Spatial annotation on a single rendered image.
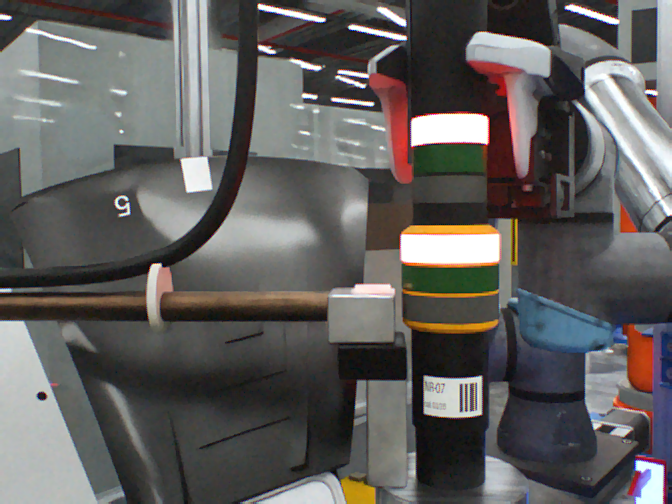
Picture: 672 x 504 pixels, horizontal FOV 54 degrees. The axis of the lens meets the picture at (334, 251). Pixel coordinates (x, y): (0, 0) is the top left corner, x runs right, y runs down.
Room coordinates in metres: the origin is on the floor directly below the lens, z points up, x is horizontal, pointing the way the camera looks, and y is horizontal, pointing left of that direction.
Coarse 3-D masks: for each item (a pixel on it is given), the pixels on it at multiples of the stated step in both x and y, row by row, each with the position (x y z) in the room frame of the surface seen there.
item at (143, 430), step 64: (64, 192) 0.41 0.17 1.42; (192, 192) 0.42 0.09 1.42; (256, 192) 0.43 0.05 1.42; (320, 192) 0.43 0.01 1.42; (64, 256) 0.39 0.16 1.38; (128, 256) 0.39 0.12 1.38; (192, 256) 0.39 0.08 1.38; (256, 256) 0.38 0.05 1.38; (320, 256) 0.39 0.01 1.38; (128, 384) 0.34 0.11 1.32; (192, 384) 0.34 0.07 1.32; (256, 384) 0.33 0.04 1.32; (320, 384) 0.33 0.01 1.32; (128, 448) 0.32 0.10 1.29; (192, 448) 0.32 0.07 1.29; (256, 448) 0.31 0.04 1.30; (320, 448) 0.31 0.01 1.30
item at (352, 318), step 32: (352, 288) 0.32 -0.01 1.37; (352, 320) 0.29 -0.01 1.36; (384, 320) 0.29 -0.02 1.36; (352, 352) 0.28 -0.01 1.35; (384, 352) 0.28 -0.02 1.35; (384, 384) 0.29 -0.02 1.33; (384, 416) 0.29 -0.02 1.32; (384, 448) 0.29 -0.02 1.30; (384, 480) 0.29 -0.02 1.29; (416, 480) 0.30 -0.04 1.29; (512, 480) 0.30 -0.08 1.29
